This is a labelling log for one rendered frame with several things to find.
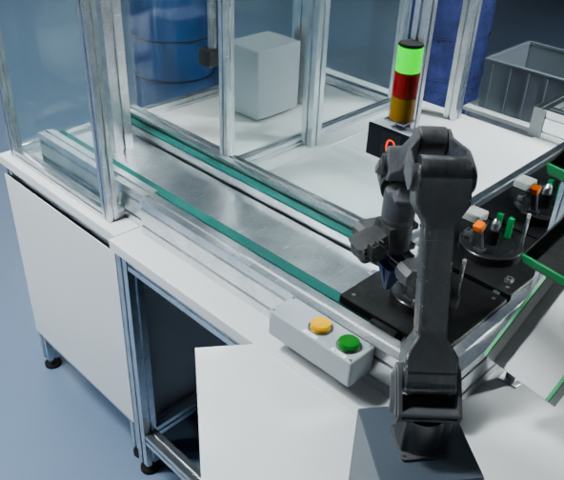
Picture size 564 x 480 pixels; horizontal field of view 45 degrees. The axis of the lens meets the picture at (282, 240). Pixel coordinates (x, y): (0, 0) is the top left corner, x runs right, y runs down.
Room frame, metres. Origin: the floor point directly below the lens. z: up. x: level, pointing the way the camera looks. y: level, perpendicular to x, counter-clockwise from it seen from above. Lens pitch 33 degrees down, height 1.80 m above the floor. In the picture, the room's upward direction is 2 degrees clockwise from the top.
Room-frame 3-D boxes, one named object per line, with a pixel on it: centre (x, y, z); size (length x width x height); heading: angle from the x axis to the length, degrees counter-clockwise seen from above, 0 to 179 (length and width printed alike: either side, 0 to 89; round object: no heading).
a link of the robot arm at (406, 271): (1.02, -0.20, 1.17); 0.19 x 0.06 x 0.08; 26
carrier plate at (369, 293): (1.11, -0.29, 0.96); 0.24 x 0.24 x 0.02; 47
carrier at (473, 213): (1.29, -0.47, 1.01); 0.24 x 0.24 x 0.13; 47
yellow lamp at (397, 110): (1.32, -0.23, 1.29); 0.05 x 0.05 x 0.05
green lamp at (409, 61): (1.32, -0.23, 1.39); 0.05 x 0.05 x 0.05
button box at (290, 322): (1.01, -0.08, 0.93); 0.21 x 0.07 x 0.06; 47
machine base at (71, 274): (2.17, 0.17, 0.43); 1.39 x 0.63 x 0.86; 137
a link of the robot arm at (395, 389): (0.66, -0.20, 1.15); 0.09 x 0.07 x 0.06; 91
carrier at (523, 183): (1.47, -0.63, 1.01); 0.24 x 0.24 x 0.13; 47
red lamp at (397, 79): (1.32, -0.23, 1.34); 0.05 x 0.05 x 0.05
